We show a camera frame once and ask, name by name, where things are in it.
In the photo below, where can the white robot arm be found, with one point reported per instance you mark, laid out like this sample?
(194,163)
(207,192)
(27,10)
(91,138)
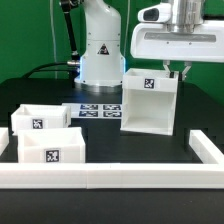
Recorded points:
(102,64)

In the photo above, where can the white rear drawer box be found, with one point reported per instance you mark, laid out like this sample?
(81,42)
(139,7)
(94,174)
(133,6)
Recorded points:
(30,116)

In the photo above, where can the white U-shaped border fence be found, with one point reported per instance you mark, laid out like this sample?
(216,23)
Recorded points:
(209,173)

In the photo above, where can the white drawer cabinet frame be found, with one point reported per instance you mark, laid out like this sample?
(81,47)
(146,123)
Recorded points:
(149,101)

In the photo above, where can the white front drawer box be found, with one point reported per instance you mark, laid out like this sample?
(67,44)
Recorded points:
(59,145)

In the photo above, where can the white drawer box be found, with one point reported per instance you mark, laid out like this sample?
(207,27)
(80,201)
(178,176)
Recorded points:
(30,116)
(59,145)

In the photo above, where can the white fiducial marker sheet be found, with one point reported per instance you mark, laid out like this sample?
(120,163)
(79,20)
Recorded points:
(95,111)

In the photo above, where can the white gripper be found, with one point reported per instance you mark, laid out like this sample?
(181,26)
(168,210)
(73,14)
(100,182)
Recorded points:
(176,30)

